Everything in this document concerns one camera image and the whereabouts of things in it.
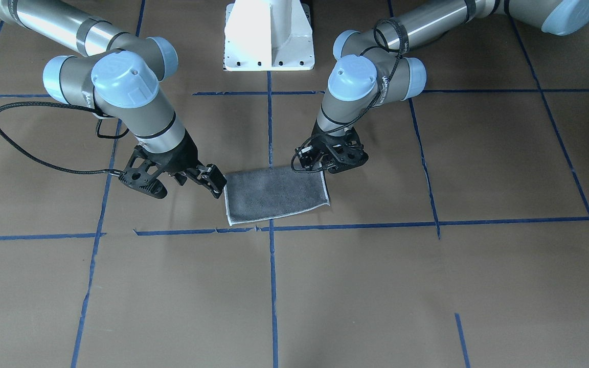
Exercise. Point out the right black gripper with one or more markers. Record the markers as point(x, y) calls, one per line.
point(182, 155)

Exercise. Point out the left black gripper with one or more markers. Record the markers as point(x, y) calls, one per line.
point(309, 156)

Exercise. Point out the pink towel white trim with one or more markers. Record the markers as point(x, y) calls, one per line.
point(271, 193)

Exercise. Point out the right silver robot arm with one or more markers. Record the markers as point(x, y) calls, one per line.
point(117, 75)

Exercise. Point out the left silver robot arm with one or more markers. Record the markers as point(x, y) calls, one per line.
point(372, 69)

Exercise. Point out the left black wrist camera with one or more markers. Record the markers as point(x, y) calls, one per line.
point(344, 152)

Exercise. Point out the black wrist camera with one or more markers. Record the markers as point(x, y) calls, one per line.
point(142, 174)
point(344, 152)

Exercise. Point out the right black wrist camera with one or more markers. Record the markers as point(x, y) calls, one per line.
point(142, 174)

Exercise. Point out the white mounting post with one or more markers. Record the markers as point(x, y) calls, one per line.
point(262, 36)

